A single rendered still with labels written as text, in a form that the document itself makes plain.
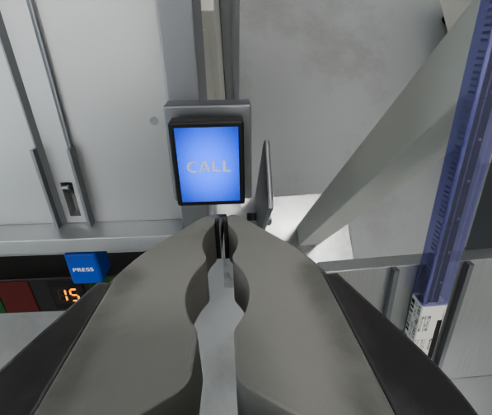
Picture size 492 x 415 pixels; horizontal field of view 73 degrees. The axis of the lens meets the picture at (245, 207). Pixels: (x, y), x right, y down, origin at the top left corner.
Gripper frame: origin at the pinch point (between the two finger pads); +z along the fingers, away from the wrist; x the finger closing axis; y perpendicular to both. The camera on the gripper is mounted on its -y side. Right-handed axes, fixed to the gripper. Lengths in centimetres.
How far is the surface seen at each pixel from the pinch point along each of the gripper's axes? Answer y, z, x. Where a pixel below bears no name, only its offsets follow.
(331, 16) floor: -9, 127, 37
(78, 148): 0.7, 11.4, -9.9
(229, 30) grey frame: -6, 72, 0
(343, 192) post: 18.0, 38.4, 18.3
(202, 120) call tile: -2.0, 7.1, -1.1
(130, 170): 2.3, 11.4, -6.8
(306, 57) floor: 3, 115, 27
